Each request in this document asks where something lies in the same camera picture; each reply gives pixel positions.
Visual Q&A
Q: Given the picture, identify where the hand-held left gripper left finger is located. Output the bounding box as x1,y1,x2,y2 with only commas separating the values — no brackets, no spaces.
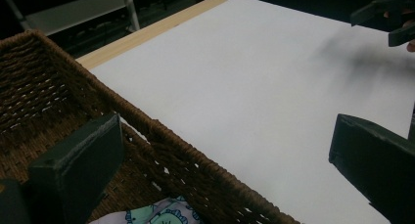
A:
28,112,125,224

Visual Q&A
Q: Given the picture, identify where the grey shelf board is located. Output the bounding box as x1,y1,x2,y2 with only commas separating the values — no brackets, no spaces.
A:
24,0,131,36

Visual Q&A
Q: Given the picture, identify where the brown woven basket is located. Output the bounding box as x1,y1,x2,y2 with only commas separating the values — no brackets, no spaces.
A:
0,28,301,224

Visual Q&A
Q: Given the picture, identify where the white metal stand post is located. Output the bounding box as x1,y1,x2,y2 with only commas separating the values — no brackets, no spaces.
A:
119,0,142,32

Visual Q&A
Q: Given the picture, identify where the thin grey metal pole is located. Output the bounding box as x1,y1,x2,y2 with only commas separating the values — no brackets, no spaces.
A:
0,0,32,31

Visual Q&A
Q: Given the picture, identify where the printed pastel cloth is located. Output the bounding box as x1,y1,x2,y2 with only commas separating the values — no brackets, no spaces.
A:
89,196,205,224

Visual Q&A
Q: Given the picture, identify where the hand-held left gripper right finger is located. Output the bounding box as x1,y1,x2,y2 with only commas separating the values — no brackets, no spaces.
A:
328,113,415,224

